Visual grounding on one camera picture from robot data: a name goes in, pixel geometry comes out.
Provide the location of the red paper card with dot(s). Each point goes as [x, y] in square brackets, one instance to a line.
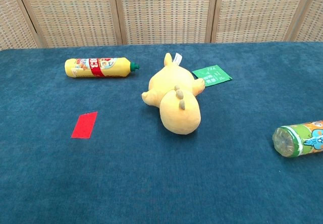
[84, 125]

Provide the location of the yellow plush dinosaur toy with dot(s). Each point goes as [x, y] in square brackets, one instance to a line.
[176, 103]

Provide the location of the blue velvet tablecloth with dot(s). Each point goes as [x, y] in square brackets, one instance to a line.
[161, 158]

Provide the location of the green tea packet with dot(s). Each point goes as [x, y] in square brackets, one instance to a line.
[214, 76]

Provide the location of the yellow plastic bottle green cap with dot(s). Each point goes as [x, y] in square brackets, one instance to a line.
[101, 67]

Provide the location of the woven rattan folding screen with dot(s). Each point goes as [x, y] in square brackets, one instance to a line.
[161, 12]

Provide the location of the clear bottle green cartoon label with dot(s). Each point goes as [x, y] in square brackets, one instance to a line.
[300, 138]

